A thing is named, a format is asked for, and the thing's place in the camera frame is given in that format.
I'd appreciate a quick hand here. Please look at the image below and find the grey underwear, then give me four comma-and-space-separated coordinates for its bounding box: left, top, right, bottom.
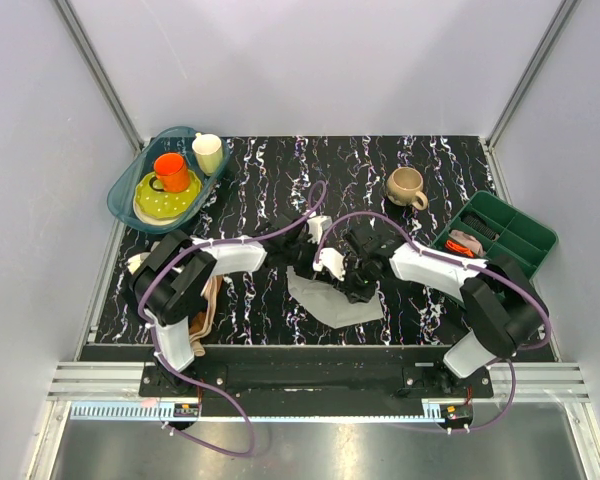
286, 267, 383, 329

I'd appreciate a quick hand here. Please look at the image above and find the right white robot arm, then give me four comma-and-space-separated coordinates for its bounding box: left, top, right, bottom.
342, 227, 548, 397

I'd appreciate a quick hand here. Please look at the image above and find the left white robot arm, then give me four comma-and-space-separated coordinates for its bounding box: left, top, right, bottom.
122, 217, 317, 396

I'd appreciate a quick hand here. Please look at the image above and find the orange black rolled underwear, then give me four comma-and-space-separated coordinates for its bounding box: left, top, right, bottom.
444, 239, 476, 258

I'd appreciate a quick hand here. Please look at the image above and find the pinkish beige rolled underwear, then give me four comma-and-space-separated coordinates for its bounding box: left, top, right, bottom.
448, 230, 485, 257

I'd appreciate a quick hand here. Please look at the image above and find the black white striped rolled underwear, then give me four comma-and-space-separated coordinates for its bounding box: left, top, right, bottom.
461, 211, 502, 242

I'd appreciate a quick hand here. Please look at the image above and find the beige ceramic mug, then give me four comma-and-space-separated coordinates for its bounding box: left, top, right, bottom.
386, 167, 429, 210

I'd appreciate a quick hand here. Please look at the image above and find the beige tan garment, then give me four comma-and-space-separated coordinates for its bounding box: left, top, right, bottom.
189, 276, 223, 358

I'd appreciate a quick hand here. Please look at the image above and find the cream yellow cup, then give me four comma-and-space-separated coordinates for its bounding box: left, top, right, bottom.
192, 132, 224, 176

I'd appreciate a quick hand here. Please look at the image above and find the yellow green dotted plate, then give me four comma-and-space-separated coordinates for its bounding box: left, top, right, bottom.
132, 169, 202, 226

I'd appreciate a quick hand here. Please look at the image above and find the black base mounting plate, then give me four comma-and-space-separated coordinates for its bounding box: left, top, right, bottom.
138, 344, 494, 419

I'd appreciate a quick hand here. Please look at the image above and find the orange cup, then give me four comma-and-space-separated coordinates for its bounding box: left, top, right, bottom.
150, 153, 191, 193

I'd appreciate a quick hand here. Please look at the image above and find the light grey garment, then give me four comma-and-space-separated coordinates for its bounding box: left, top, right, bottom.
126, 241, 159, 275

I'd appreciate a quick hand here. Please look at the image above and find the green plastic divided organizer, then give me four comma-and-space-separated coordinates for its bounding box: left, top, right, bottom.
431, 191, 558, 279

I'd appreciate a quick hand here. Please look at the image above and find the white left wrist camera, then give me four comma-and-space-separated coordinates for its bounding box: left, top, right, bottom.
306, 215, 332, 244

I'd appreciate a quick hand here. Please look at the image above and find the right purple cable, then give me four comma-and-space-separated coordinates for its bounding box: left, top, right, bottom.
315, 212, 551, 434

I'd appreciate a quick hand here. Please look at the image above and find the purple cable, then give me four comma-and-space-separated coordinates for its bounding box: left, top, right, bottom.
137, 180, 329, 457
315, 212, 551, 434

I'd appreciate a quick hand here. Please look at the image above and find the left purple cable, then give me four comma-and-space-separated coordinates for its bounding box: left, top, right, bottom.
137, 180, 329, 457

